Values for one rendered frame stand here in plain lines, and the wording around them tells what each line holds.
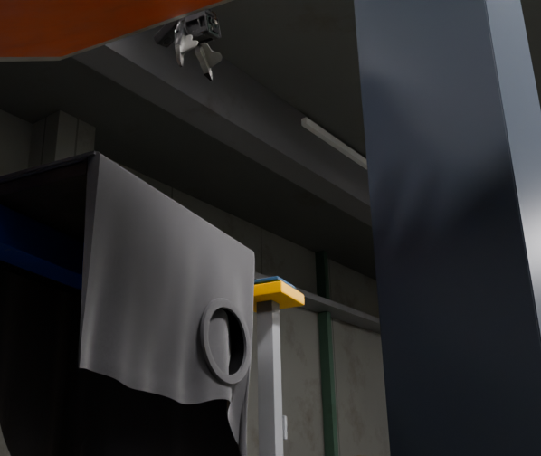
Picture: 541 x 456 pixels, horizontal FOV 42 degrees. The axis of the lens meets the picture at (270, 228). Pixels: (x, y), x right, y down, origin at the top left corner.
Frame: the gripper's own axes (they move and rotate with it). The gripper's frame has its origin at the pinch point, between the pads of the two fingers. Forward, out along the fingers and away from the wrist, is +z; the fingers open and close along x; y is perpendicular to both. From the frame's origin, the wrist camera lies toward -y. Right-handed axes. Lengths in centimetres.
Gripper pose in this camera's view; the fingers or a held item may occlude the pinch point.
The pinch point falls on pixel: (194, 75)
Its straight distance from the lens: 180.2
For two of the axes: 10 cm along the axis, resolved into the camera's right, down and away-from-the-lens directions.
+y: 9.0, -1.8, -4.0
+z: 1.5, 9.8, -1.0
